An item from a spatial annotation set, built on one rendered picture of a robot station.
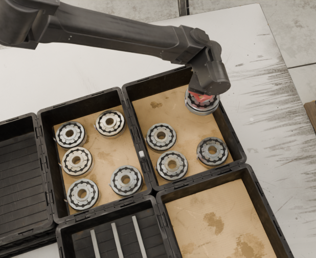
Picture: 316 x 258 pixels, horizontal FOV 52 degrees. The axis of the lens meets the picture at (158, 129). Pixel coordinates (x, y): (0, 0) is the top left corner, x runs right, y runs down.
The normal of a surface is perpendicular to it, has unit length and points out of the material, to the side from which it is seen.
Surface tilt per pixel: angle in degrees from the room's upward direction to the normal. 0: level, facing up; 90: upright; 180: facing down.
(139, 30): 42
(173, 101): 0
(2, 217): 0
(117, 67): 0
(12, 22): 86
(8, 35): 86
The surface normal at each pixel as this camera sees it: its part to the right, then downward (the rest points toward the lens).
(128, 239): -0.07, -0.43
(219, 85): 0.17, 0.88
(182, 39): 0.60, -0.41
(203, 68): -0.77, -0.07
